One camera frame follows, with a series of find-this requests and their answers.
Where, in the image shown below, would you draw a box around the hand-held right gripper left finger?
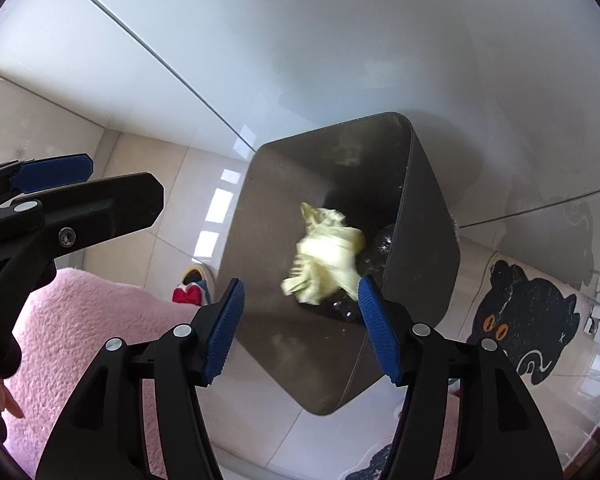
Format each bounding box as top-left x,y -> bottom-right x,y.
35,278 -> 246,480

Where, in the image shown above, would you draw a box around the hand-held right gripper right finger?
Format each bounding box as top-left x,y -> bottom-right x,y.
357,276 -> 566,480

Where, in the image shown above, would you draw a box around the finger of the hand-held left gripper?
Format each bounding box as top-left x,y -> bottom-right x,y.
0,154 -> 95,207
0,172 -> 165,281

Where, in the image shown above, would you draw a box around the yellow paper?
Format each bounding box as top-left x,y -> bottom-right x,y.
280,202 -> 366,306

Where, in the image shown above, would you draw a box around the dark grey trash bin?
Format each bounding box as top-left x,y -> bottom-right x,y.
219,112 -> 462,417

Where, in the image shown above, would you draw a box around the person's left hand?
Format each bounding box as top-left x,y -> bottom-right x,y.
0,377 -> 26,421

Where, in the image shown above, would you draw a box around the slipper with red bow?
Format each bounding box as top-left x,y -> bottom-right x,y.
172,266 -> 216,307

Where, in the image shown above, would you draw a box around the pink fleece trousers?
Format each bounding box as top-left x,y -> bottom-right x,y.
2,267 -> 206,480

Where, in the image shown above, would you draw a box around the black plastic bag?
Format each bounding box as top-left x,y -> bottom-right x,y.
320,224 -> 398,322

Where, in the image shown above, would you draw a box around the black cat floor mat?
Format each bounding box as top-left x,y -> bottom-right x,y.
347,440 -> 397,480
455,247 -> 596,391

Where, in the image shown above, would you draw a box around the white glossy cabinet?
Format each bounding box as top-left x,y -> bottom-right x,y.
0,0 -> 600,241

